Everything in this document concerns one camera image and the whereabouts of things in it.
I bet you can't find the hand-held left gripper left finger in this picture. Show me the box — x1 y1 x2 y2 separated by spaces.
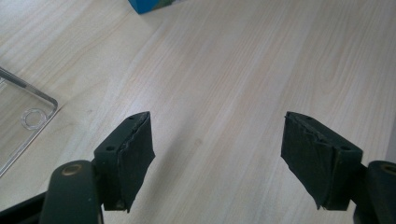
92 111 156 214

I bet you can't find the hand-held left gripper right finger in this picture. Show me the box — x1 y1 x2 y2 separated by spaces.
279 111 364 212

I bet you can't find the clear acrylic book rack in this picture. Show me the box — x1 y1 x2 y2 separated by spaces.
0 66 59 178

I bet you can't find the blue softcover book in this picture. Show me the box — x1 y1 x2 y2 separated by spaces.
128 0 185 15

